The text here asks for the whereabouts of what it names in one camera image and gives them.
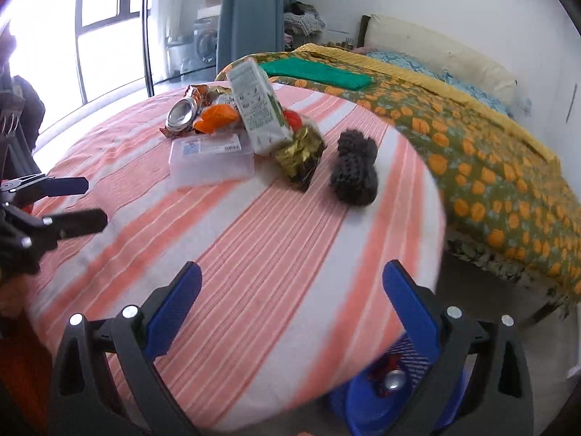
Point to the black knitted cloth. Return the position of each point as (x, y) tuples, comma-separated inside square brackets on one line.
[(354, 177)]

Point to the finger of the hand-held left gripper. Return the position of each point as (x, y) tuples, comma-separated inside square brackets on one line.
[(68, 185), (81, 222)]

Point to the cream long pillow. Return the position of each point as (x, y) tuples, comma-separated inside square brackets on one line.
[(431, 41)]

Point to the red plastic bag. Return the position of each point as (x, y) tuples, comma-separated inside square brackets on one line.
[(294, 119)]

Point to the black window frame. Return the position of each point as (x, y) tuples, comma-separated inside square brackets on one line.
[(81, 9)]

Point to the green folded cloth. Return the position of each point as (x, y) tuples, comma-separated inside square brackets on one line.
[(317, 74)]

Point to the drink can with silver top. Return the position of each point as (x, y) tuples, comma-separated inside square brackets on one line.
[(395, 380)]

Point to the blue plastic bin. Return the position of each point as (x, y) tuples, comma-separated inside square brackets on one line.
[(363, 402)]

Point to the white green milk carton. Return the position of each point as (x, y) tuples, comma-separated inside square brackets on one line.
[(258, 109)]

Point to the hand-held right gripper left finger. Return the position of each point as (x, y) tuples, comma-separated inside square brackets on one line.
[(174, 309)]

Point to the dark cloth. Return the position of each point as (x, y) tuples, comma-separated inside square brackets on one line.
[(27, 109)]

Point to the blue floral pillow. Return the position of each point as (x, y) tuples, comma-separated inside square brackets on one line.
[(399, 61), (476, 93)]

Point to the grey washing machine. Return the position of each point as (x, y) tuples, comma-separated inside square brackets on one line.
[(205, 41)]

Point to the clear plastic box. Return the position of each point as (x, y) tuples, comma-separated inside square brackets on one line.
[(209, 163)]

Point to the black framed glass door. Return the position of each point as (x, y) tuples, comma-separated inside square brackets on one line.
[(146, 32)]

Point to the dark wooden headboard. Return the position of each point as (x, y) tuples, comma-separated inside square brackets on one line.
[(364, 32)]

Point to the red garment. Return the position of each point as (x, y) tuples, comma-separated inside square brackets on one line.
[(22, 372)]

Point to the gold black foil wrapper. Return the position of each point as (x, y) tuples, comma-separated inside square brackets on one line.
[(299, 154)]

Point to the bed with floral bedspread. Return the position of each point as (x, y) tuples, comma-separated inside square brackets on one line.
[(476, 159)]

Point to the silver metal can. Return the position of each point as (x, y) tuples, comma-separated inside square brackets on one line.
[(181, 116)]

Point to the orange plastic bag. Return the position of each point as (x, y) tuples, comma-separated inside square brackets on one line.
[(220, 116)]

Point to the yellow blanket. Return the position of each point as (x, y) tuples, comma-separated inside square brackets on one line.
[(408, 75)]

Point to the pile of laundry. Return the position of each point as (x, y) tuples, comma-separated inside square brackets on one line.
[(302, 20)]

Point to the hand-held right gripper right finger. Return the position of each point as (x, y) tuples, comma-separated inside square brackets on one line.
[(408, 304)]

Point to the grey blue curtain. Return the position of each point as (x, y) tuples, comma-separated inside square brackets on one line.
[(254, 9)]

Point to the white wardrobe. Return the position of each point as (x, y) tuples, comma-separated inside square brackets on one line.
[(558, 77)]

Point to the orange striped tablecloth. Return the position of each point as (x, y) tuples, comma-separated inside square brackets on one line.
[(272, 245)]

